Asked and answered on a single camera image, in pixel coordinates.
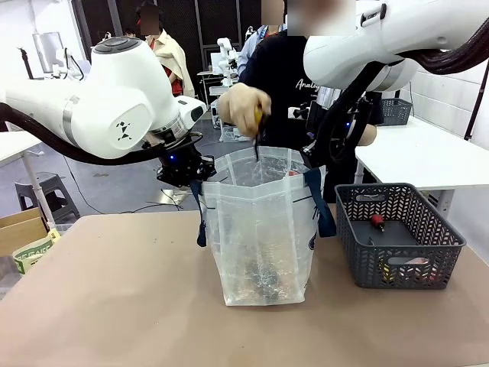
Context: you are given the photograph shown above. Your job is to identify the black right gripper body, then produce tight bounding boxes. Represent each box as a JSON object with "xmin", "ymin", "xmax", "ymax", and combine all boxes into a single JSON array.
[{"xmin": 309, "ymin": 96, "xmax": 374, "ymax": 161}]

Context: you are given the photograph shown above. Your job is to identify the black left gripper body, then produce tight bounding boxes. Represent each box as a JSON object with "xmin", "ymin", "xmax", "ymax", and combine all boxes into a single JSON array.
[{"xmin": 156, "ymin": 146, "xmax": 203, "ymax": 189}]

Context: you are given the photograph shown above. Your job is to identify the yellow black handled tool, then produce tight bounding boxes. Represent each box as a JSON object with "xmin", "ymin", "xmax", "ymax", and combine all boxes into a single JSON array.
[{"xmin": 251, "ymin": 106, "xmax": 270, "ymax": 162}]

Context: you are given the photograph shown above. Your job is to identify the white shopping bag navy handles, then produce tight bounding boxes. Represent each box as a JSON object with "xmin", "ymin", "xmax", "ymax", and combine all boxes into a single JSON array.
[{"xmin": 189, "ymin": 146, "xmax": 338, "ymax": 307}]

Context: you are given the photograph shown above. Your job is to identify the grey plastic woven basket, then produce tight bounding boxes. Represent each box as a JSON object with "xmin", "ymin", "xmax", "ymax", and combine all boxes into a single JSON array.
[
  {"xmin": 379, "ymin": 98, "xmax": 414, "ymax": 128},
  {"xmin": 335, "ymin": 183, "xmax": 468, "ymax": 290}
]

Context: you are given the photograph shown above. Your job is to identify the person's left forearm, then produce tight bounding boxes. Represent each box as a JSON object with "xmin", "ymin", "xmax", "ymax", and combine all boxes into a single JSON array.
[{"xmin": 356, "ymin": 123, "xmax": 380, "ymax": 147}]

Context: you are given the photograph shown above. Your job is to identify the green white printed bag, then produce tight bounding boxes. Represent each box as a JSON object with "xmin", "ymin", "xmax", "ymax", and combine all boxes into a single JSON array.
[{"xmin": 12, "ymin": 229, "xmax": 63, "ymax": 275}]

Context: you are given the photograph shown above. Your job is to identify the person's right hand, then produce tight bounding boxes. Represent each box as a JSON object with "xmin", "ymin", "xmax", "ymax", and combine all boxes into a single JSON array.
[{"xmin": 218, "ymin": 81, "xmax": 274, "ymax": 137}]

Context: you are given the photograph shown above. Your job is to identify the shiny metal floor sheet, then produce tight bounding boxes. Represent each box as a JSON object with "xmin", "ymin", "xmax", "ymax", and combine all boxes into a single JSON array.
[{"xmin": 160, "ymin": 187, "xmax": 193, "ymax": 200}]

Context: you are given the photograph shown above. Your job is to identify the clear plastic storage box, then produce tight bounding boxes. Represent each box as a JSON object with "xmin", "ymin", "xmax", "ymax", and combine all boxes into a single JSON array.
[{"xmin": 220, "ymin": 123, "xmax": 254, "ymax": 144}]

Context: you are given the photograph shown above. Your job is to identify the white background desk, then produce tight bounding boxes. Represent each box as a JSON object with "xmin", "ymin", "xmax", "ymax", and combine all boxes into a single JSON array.
[{"xmin": 208, "ymin": 85, "xmax": 235, "ymax": 112}]

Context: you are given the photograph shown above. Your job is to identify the person in black t-shirt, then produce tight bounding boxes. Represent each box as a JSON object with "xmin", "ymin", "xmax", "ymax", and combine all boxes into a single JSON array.
[{"xmin": 238, "ymin": 0, "xmax": 384, "ymax": 204}]

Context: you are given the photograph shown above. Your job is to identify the white side table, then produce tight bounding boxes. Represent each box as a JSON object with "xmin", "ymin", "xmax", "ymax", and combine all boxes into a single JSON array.
[{"xmin": 355, "ymin": 114, "xmax": 489, "ymax": 222}]

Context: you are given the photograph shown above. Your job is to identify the mannequin with cream jacket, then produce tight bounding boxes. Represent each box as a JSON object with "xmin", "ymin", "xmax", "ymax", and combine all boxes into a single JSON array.
[{"xmin": 136, "ymin": 0, "xmax": 196, "ymax": 99}]

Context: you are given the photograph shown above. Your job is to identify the grey plastic step stool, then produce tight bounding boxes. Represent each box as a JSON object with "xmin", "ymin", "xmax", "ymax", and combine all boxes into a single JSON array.
[{"xmin": 15, "ymin": 172, "xmax": 82, "ymax": 225}]

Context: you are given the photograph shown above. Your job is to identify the black slanted light stand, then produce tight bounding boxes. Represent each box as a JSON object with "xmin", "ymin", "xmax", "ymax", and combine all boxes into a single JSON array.
[{"xmin": 463, "ymin": 57, "xmax": 489, "ymax": 141}]

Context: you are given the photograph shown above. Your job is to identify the red white packet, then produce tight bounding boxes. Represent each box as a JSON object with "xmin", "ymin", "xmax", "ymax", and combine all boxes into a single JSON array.
[{"xmin": 381, "ymin": 256, "xmax": 441, "ymax": 286}]

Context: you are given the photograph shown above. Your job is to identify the brown cardboard box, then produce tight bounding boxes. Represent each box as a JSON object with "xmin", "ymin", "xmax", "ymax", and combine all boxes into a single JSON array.
[{"xmin": 0, "ymin": 207, "xmax": 50, "ymax": 258}]

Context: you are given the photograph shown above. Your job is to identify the white table with pole leg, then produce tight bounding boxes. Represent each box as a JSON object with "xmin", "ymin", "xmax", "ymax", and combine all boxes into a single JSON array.
[{"xmin": 0, "ymin": 129, "xmax": 55, "ymax": 231}]

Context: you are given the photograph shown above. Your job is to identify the black tripod stand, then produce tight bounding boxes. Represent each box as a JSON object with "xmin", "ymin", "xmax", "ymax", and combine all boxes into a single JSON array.
[{"xmin": 16, "ymin": 47, "xmax": 36, "ymax": 80}]

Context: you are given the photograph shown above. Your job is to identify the black floor cable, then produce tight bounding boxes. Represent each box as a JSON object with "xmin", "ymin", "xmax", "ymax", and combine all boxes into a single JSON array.
[{"xmin": 125, "ymin": 188, "xmax": 185, "ymax": 216}]

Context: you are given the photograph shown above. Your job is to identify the black right arm cable sleeve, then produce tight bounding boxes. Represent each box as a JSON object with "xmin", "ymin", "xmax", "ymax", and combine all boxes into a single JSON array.
[{"xmin": 316, "ymin": 18, "xmax": 489, "ymax": 162}]

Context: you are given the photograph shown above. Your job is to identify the black arm cable sleeve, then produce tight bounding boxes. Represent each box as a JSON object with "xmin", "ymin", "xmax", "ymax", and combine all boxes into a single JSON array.
[
  {"xmin": 316, "ymin": 18, "xmax": 489, "ymax": 162},
  {"xmin": 0, "ymin": 102, "xmax": 200, "ymax": 167}
]

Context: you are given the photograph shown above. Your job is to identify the black left arm cable sleeve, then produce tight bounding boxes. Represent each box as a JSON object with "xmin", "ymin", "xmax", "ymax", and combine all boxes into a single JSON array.
[{"xmin": 0, "ymin": 102, "xmax": 200, "ymax": 167}]

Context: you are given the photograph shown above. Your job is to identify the grey wall panel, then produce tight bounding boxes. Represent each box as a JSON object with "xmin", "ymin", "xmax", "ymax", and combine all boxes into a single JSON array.
[{"xmin": 31, "ymin": 31, "xmax": 63, "ymax": 74}]

